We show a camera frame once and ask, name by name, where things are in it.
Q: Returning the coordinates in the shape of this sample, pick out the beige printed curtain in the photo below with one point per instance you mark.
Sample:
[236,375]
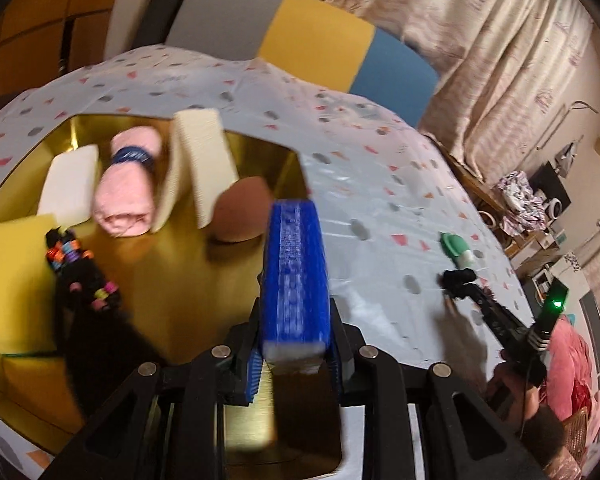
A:
[480,60]

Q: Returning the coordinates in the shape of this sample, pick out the person's right hand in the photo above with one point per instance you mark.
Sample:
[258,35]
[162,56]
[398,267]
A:
[511,392]

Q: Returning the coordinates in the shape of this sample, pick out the cream ribbed sponge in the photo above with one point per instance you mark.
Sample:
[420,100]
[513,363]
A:
[205,160]

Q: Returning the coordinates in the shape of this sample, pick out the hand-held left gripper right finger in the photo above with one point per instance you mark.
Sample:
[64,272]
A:
[335,377]

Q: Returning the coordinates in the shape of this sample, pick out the white patterned tablecloth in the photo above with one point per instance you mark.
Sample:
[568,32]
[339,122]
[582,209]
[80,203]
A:
[380,185]

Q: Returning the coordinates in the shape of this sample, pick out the floral crumpled cloth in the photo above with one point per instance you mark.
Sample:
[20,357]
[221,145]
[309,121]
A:
[520,197]

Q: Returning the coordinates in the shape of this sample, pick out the blue elastic band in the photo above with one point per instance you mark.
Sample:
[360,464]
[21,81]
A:
[132,156]

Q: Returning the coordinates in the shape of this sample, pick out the yellow sponge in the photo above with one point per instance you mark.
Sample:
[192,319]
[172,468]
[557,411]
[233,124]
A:
[15,285]

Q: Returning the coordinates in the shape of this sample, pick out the pink towel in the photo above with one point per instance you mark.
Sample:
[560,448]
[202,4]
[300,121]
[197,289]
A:
[125,202]

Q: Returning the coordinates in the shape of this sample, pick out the gold metal tray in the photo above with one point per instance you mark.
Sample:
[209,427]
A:
[180,300]

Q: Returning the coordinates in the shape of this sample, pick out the white foam block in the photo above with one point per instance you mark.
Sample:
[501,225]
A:
[67,185]

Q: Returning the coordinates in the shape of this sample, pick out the pink cloth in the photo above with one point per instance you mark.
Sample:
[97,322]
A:
[572,375]

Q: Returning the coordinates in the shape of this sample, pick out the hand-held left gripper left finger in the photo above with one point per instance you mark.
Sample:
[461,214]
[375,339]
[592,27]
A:
[254,380]

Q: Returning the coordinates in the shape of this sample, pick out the small green white case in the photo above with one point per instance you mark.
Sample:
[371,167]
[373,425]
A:
[452,245]

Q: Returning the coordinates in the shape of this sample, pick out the person's right forearm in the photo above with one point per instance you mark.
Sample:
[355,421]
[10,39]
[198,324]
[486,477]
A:
[550,435]

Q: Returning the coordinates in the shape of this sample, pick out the orange wooden cabinet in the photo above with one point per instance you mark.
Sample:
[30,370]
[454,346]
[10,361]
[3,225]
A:
[30,35]

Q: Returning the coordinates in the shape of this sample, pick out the brown egg-shaped sponge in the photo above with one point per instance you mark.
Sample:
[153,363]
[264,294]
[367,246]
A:
[240,210]

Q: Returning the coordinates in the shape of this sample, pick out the black speaker box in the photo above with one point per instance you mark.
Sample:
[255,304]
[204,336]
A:
[547,185]

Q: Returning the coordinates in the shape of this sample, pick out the blue sponge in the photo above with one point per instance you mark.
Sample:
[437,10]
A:
[292,270]

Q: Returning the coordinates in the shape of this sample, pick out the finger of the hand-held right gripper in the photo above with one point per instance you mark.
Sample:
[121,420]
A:
[459,277]

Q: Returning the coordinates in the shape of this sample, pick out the grey yellow blue sofa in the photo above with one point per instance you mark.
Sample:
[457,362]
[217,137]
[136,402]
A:
[320,40]

